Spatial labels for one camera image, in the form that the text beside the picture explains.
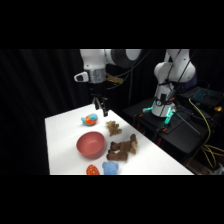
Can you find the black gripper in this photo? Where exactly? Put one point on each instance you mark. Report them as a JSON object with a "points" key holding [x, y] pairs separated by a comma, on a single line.
{"points": [[97, 88]]}

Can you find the red ball with yellow dots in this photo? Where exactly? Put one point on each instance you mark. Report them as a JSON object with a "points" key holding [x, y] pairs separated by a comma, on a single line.
{"points": [[92, 170]]}

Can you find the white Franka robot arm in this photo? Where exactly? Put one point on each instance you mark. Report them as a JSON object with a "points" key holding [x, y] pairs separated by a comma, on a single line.
{"points": [[96, 60]]}

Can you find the pink bowl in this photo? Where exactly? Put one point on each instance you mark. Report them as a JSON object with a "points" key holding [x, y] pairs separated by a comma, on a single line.
{"points": [[90, 144]]}

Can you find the blue orange plush toy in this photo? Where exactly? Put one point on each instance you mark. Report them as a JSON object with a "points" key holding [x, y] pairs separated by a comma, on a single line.
{"points": [[89, 120]]}

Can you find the small tan plush toy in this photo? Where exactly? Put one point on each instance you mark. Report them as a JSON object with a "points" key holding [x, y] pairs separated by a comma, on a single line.
{"points": [[113, 128]]}

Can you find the large brown plush dog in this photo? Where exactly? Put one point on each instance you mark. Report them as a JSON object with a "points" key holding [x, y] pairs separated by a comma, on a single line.
{"points": [[124, 148]]}

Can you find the light blue plush bear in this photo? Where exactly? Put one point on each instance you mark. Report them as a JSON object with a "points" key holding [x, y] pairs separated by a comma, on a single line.
{"points": [[110, 168]]}

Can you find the black robot stand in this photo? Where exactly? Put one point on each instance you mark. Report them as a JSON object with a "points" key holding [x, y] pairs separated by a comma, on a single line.
{"points": [[180, 133]]}

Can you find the black laptop with lit keyboard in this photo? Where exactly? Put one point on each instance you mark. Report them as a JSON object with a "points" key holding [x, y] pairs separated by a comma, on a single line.
{"points": [[202, 95]]}

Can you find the small yellow object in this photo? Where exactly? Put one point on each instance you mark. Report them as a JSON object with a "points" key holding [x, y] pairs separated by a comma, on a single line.
{"points": [[218, 108]]}

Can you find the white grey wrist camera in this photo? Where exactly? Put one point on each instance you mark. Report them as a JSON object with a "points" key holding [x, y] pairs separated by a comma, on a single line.
{"points": [[81, 77]]}

